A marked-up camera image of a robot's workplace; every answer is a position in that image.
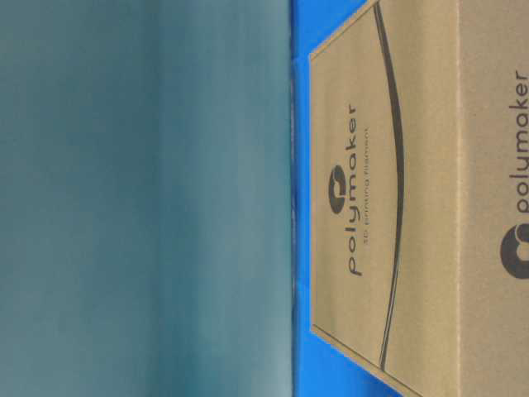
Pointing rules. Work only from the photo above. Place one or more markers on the brown polymaker cardboard box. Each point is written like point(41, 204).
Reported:
point(419, 195)

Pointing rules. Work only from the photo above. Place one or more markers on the blue table cloth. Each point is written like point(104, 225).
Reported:
point(319, 369)

